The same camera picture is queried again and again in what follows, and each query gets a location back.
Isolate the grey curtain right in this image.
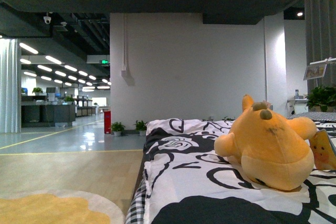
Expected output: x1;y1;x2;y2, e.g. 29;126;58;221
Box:
304;0;336;93

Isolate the yellow paper hang tag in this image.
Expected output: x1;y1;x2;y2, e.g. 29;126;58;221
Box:
309;130;335;170

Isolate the small potted plant left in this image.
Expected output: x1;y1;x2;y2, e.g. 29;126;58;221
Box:
111;122;125;137

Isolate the green exit sign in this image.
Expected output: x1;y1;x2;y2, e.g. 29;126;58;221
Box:
101;60;109;65

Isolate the large leafy potted plant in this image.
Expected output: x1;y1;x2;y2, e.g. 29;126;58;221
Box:
307;86;335;112

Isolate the small potted plant middle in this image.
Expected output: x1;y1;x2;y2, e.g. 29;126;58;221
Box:
134;120;147;136

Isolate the yellow and grey round rug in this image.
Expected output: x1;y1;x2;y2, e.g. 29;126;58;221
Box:
1;189;125;223

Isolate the white curtain left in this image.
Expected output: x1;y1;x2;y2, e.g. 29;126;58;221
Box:
1;39;21;133

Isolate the white dome security camera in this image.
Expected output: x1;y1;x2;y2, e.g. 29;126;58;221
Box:
43;12;53;25

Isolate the framed picture on stand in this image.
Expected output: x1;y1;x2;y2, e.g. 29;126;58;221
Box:
303;58;335;80

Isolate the red fire extinguisher cabinet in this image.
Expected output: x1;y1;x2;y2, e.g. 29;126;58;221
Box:
103;111;111;134

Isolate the black white floral duvet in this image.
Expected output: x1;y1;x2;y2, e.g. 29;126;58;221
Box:
143;119;335;223

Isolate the checkered pillow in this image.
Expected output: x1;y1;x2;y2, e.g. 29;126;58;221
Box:
287;112;336;123

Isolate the black white checkered bedsheet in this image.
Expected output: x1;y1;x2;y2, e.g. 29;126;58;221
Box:
125;178;146;224

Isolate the small potted plant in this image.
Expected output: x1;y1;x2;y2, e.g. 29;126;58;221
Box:
134;120;147;136
111;122;125;137

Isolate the orange plush toy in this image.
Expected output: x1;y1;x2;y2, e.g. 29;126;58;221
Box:
214;94;317;191

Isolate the dark office counter desk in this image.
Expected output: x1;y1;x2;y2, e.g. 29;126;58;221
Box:
21;95;76;127

